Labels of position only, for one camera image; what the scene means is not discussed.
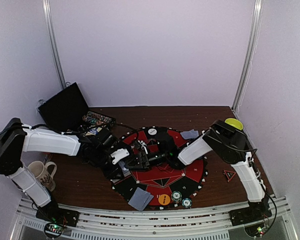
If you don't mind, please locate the round red black poker mat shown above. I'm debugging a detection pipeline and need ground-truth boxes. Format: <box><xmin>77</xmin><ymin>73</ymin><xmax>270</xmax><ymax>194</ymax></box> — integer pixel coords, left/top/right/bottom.
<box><xmin>112</xmin><ymin>126</ymin><xmax>208</xmax><ymax>210</ymax></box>

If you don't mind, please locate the aluminium front rail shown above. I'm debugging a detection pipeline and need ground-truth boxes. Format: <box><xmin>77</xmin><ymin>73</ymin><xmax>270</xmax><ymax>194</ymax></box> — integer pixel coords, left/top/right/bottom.
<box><xmin>8</xmin><ymin>196</ymin><xmax>300</xmax><ymax>240</ymax></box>

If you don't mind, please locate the dealt blue-backed card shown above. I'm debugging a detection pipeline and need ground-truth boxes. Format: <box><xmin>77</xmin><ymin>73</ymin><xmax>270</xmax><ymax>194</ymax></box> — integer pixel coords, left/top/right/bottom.
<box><xmin>128</xmin><ymin>187</ymin><xmax>148</xmax><ymax>211</ymax></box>
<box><xmin>180</xmin><ymin>131</ymin><xmax>198</xmax><ymax>140</ymax></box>
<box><xmin>132</xmin><ymin>194</ymin><xmax>154</xmax><ymax>211</ymax></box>

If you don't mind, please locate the black poker chip case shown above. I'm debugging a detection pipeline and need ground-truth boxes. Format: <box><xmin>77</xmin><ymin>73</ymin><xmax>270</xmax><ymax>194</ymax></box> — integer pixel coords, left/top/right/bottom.
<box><xmin>38</xmin><ymin>82</ymin><xmax>116</xmax><ymax>136</ymax></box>

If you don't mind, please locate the yellow green plastic bowl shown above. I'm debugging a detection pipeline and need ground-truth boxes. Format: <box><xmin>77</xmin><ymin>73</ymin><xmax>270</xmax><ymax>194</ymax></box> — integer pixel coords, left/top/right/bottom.
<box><xmin>224</xmin><ymin>118</ymin><xmax>244</xmax><ymax>131</ymax></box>

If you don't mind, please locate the left aluminium frame post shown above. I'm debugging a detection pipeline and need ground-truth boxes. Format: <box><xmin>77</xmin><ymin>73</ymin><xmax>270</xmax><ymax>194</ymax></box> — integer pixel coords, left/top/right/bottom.
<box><xmin>42</xmin><ymin>0</ymin><xmax>67</xmax><ymax>89</ymax></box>

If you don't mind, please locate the green white poker chip stack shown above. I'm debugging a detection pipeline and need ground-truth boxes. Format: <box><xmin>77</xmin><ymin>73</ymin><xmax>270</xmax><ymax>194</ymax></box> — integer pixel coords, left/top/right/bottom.
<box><xmin>171</xmin><ymin>191</ymin><xmax>182</xmax><ymax>203</ymax></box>

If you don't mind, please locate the grey playing card deck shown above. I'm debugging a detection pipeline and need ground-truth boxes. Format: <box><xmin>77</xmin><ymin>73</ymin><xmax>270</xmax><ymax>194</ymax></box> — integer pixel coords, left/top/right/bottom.
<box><xmin>119</xmin><ymin>162</ymin><xmax>131</xmax><ymax>177</ymax></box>

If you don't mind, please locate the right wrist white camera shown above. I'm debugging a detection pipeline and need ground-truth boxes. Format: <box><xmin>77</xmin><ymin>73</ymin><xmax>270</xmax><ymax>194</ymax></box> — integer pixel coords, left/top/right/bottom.
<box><xmin>133</xmin><ymin>140</ymin><xmax>149</xmax><ymax>155</ymax></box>

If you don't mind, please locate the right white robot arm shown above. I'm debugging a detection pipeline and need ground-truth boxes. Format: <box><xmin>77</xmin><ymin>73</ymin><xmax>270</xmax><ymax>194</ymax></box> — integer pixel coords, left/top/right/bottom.
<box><xmin>123</xmin><ymin>120</ymin><xmax>273</xmax><ymax>221</ymax></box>

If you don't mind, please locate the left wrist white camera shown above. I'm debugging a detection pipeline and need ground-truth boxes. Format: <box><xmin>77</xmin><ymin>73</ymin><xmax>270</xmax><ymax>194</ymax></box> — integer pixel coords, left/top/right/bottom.
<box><xmin>110</xmin><ymin>148</ymin><xmax>130</xmax><ymax>165</ymax></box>

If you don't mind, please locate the red black triangular token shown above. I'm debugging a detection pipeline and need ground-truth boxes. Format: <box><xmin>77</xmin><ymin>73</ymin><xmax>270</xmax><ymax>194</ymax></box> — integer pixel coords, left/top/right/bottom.
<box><xmin>223</xmin><ymin>170</ymin><xmax>236</xmax><ymax>183</ymax></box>

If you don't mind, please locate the wrist white camera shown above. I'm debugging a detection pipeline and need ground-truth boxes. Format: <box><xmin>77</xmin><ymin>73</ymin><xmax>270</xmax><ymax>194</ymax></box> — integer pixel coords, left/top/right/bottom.
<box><xmin>133</xmin><ymin>140</ymin><xmax>149</xmax><ymax>155</ymax></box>
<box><xmin>110</xmin><ymin>148</ymin><xmax>130</xmax><ymax>165</ymax></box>

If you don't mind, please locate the white dealer button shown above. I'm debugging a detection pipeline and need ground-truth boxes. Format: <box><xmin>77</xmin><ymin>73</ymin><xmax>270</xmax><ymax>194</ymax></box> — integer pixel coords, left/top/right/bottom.
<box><xmin>148</xmin><ymin>128</ymin><xmax>158</xmax><ymax>136</ymax></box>

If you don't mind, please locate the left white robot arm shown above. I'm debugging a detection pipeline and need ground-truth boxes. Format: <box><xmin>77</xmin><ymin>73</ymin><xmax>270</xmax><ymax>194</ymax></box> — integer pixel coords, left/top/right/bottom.
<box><xmin>0</xmin><ymin>118</ymin><xmax>133</xmax><ymax>222</ymax></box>

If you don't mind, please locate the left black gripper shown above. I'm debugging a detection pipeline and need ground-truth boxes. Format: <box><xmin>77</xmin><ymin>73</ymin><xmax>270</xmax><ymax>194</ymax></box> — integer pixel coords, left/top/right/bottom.
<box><xmin>91</xmin><ymin>148</ymin><xmax>125</xmax><ymax>180</ymax></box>

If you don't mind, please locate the right aluminium frame post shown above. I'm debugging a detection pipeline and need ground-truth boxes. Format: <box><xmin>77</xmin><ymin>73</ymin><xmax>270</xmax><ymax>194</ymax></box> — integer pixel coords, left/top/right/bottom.
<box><xmin>231</xmin><ymin>0</ymin><xmax>263</xmax><ymax>112</ymax></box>

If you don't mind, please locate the aluminium frame post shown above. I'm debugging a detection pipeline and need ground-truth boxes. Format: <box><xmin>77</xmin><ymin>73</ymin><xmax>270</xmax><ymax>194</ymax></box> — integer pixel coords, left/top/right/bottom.
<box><xmin>42</xmin><ymin>0</ymin><xmax>67</xmax><ymax>89</ymax></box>
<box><xmin>231</xmin><ymin>0</ymin><xmax>263</xmax><ymax>112</ymax></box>

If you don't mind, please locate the orange big blind button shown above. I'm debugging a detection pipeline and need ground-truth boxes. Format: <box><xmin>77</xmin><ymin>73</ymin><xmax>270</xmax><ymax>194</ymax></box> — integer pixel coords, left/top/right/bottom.
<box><xmin>157</xmin><ymin>194</ymin><xmax>171</xmax><ymax>206</ymax></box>

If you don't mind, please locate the teal white poker chip stack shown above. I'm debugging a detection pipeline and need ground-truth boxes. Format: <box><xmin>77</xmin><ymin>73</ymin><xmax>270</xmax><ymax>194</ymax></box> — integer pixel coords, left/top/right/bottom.
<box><xmin>181</xmin><ymin>197</ymin><xmax>192</xmax><ymax>208</ymax></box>

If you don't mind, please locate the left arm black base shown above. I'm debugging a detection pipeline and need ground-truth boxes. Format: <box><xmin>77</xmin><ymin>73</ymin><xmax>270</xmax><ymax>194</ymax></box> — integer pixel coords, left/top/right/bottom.
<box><xmin>35</xmin><ymin>205</ymin><xmax>80</xmax><ymax>227</ymax></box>

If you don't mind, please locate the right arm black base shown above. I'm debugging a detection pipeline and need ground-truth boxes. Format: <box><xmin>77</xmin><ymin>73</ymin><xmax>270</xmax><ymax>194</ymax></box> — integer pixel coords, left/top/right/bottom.
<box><xmin>229</xmin><ymin>202</ymin><xmax>272</xmax><ymax>226</ymax></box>

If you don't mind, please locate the white floral ceramic mug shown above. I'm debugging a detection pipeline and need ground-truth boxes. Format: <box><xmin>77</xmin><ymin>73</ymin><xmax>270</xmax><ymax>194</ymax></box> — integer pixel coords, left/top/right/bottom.
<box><xmin>27</xmin><ymin>161</ymin><xmax>57</xmax><ymax>192</ymax></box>

